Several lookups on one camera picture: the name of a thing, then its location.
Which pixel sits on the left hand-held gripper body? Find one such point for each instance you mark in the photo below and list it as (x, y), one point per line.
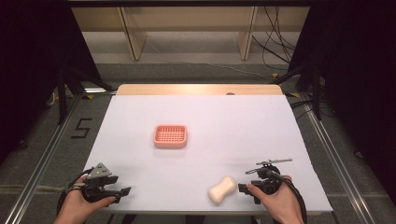
(95, 189)

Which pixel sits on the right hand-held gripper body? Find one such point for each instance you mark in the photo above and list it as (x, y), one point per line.
(267, 183)

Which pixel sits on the cream bone-shaped toy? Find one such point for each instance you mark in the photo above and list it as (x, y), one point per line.
(222, 190)

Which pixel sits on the pink plastic soap dish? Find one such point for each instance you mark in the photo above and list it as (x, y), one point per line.
(170, 136)

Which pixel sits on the person's right hand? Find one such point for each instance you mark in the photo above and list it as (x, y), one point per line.
(280, 205)

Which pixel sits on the person's left hand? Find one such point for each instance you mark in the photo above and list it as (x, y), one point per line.
(73, 207)

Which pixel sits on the white table cover sheet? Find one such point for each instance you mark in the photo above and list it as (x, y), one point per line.
(218, 124)

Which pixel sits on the dark table grommet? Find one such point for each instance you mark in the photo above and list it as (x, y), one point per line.
(230, 93)

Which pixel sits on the black metal stand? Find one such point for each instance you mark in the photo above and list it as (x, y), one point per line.
(316, 90)
(63, 93)

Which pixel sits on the light wooden table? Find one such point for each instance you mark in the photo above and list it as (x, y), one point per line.
(186, 89)

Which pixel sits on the black curtain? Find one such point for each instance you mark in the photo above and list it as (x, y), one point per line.
(358, 77)
(34, 62)

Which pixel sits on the beige wooden shelf unit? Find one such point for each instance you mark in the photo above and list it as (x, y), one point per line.
(186, 21)

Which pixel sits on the aluminium floor rail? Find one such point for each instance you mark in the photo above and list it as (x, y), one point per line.
(40, 161)
(339, 161)

